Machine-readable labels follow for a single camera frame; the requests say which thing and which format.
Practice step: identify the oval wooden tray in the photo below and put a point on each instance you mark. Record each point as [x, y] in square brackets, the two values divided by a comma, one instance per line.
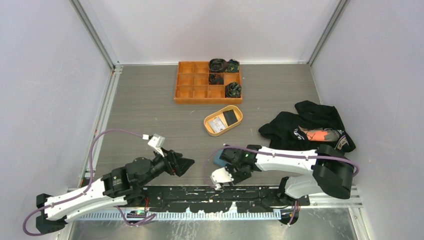
[219, 113]

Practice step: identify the dark rolled sock top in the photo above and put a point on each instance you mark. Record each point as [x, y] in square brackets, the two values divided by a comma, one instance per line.
[217, 65]

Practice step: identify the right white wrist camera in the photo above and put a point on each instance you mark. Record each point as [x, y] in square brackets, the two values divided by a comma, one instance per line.
[221, 177]

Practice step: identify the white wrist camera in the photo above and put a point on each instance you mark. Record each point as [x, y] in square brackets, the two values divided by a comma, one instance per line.
[155, 142]
[221, 177]

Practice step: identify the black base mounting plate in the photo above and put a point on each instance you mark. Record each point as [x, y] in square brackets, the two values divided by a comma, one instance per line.
[179, 199]

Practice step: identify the black garment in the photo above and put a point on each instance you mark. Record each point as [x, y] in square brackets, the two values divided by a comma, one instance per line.
[313, 125]

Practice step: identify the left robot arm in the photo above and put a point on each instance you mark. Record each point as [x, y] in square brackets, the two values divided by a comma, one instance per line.
[121, 187]

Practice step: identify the dark card in tray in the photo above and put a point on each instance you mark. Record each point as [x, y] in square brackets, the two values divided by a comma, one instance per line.
[230, 117]

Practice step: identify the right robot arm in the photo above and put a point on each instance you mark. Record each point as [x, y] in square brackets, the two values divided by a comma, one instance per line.
[321, 170]

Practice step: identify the green rolled sock top right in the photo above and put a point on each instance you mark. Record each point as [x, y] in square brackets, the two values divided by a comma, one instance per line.
[233, 66]

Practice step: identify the orange compartment organizer tray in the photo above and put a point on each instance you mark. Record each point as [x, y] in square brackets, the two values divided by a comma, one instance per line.
[192, 85]

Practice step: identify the dark rolled sock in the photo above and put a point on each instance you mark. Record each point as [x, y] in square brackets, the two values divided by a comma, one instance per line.
[217, 65]
[215, 79]

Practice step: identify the blue leather card holder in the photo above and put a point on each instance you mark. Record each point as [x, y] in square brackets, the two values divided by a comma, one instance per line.
[217, 159]

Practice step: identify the grey card in tray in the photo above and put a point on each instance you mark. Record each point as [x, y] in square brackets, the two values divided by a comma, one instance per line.
[216, 125]

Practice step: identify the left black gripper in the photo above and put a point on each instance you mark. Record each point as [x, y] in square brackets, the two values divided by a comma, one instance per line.
[175, 163]

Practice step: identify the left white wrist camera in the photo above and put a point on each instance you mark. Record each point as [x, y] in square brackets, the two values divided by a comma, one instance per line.
[155, 142]

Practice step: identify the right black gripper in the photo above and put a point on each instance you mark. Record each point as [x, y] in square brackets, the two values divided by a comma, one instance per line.
[237, 179]

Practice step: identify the dark rolled sock middle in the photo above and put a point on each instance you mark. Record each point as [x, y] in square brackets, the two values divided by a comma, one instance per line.
[215, 79]

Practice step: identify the aluminium frame rail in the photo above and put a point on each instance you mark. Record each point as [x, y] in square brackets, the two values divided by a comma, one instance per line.
[133, 214]

